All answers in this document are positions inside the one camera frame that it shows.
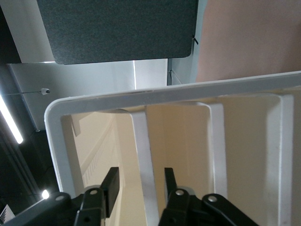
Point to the dark grey acoustic panel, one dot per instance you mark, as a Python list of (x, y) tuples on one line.
[(117, 30)]

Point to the ceiling light strip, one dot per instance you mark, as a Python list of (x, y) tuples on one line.
[(10, 120)]

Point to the round ceiling light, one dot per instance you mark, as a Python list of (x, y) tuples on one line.
[(45, 193)]

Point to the white vent grille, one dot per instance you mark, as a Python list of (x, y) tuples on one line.
[(5, 213)]

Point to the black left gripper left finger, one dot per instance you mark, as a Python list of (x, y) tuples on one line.
[(113, 183)]

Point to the white security camera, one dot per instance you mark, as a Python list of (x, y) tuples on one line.
[(45, 91)]

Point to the white drawer cabinet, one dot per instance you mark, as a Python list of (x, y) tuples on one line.
[(164, 93)]

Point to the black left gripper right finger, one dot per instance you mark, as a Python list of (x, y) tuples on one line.
[(170, 181)]

